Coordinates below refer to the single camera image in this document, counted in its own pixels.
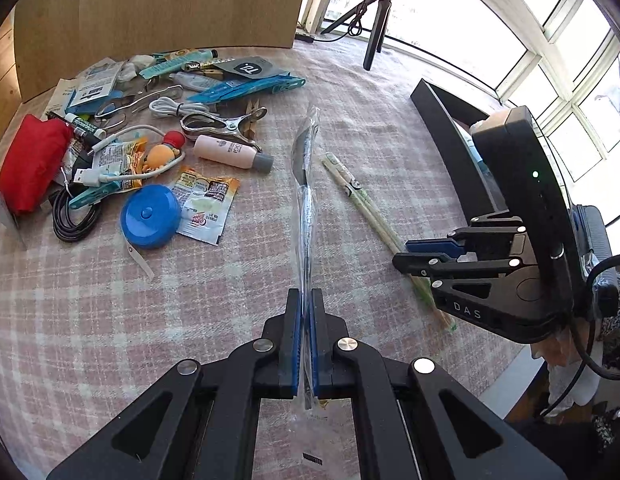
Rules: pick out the orange white tissue pack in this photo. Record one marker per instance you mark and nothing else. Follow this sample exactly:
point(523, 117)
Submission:
point(492, 121)

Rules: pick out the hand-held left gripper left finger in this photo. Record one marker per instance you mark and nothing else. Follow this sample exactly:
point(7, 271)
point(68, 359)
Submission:
point(295, 340)

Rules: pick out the small white tube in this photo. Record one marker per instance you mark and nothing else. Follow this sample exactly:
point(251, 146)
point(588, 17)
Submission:
point(195, 81)

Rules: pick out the crumpled white wrapper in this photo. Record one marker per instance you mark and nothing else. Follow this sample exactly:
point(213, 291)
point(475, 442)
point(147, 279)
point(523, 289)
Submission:
point(132, 66)

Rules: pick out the wooden chopsticks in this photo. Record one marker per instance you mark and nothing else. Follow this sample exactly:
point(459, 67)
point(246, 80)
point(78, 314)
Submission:
point(374, 215)

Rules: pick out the black tripod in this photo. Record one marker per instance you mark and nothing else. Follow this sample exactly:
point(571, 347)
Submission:
point(374, 35)

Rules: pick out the light blue tube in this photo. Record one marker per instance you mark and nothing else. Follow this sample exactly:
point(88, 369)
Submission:
point(180, 61)

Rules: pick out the black green balm stick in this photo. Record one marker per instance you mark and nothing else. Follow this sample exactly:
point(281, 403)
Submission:
point(82, 127)

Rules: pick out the red pouch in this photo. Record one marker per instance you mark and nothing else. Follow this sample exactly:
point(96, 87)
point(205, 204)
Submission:
point(32, 165)

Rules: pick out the white paper packet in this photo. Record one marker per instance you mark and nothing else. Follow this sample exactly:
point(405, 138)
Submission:
point(57, 100)

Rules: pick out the dark grey square card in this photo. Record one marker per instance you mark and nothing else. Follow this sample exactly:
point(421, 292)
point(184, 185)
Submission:
point(247, 67)

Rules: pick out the blue tape measure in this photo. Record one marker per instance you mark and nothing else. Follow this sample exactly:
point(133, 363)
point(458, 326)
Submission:
point(150, 216)

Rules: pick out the wooden clothespin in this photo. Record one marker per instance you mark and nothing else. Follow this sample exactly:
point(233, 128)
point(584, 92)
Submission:
point(254, 106)

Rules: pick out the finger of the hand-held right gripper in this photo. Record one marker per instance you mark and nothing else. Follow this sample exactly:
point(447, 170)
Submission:
point(434, 246)
point(424, 263)

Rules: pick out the pink bottle grey cap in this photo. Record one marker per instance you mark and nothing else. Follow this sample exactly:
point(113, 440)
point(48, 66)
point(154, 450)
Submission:
point(230, 152)

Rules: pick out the large light wooden board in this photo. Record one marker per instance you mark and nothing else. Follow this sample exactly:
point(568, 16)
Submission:
point(155, 5)

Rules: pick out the person's right forearm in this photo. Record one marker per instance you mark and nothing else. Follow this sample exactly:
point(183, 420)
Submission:
point(617, 310)

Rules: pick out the orange white snack sachet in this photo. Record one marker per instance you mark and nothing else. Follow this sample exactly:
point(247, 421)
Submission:
point(205, 205)
point(117, 160)

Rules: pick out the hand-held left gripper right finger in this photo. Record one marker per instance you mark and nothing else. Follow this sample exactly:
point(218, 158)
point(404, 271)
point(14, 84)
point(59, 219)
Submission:
point(314, 340)

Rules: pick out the patterned lip balm tube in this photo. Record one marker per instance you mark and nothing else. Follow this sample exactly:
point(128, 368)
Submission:
point(200, 66)

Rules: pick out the pine slat board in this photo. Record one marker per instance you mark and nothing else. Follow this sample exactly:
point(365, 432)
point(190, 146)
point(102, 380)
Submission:
point(0, 75)

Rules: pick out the clear packet black comb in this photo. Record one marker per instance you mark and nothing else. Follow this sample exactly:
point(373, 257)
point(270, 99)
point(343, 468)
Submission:
point(306, 195)

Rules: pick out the large metal clip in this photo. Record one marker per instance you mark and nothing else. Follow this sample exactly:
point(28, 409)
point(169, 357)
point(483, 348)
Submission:
point(217, 126)

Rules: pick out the blue white card packet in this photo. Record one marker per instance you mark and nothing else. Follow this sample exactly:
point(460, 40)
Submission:
point(95, 87)

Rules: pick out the black cardboard box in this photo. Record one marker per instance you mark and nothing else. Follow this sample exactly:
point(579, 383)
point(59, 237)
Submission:
point(439, 125)

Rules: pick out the blue long packet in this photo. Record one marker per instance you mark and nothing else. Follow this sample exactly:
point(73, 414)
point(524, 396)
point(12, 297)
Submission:
point(245, 89)

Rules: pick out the teal clothes peg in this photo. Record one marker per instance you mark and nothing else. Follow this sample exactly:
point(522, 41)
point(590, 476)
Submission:
point(92, 196)

